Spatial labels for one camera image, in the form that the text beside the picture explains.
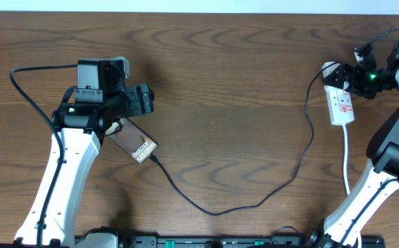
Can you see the white power strip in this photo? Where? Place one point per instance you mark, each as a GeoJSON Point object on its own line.
{"type": "Point", "coordinates": [339, 106]}

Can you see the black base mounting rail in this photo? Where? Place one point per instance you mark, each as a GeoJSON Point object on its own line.
{"type": "Point", "coordinates": [285, 240]}

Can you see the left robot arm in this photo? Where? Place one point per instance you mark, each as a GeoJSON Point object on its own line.
{"type": "Point", "coordinates": [99, 106]}

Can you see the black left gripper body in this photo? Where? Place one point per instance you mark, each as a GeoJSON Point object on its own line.
{"type": "Point", "coordinates": [135, 102]}

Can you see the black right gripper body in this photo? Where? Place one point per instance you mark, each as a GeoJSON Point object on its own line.
{"type": "Point", "coordinates": [366, 83]}

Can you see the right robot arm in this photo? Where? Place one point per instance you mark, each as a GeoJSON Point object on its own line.
{"type": "Point", "coordinates": [381, 175]}

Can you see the Galaxy S25 Ultra smartphone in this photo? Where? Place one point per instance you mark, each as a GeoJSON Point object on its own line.
{"type": "Point", "coordinates": [132, 140]}

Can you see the white USB wall charger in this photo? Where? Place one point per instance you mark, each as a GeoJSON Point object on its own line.
{"type": "Point", "coordinates": [328, 68]}

